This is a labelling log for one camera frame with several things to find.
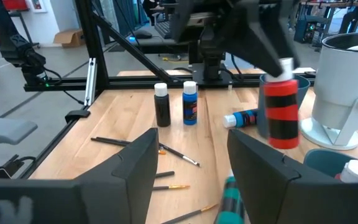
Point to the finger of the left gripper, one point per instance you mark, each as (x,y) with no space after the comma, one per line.
(289,31)
(259,37)

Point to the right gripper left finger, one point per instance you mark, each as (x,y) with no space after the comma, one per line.
(104,193)

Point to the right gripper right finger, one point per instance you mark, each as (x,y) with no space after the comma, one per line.
(291,199)

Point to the blue-grey plastic caddy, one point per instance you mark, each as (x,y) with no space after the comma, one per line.
(322,160)

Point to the black paintbrush gold ferrule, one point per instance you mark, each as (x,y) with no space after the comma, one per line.
(191,214)
(110,142)
(172,187)

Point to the small teal paint bottle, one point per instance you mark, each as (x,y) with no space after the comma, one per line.
(230,199)

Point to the small light blue paint bottle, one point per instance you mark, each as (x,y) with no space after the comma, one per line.
(244,118)

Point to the black paintbrush silver ferrule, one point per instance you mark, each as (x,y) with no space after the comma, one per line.
(179,155)

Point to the small black paint bottle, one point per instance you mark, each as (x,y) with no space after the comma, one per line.
(162,109)

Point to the black computer tower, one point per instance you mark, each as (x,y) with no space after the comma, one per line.
(306,31)

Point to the black keyboard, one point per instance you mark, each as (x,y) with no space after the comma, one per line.
(163,29)

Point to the black computer mouse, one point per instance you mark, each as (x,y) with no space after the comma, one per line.
(143,34)

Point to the black table clamp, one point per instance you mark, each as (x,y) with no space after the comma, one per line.
(76,115)

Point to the grey chair armrest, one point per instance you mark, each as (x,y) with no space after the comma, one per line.
(8,129)

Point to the cardboard box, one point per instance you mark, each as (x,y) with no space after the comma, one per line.
(70,38)

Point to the red box on stand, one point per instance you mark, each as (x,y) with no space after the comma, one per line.
(14,4)

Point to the black aluminium rig frame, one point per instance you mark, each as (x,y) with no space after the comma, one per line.
(98,46)

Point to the silver aluminium bracket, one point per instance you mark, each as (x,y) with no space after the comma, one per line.
(90,81)

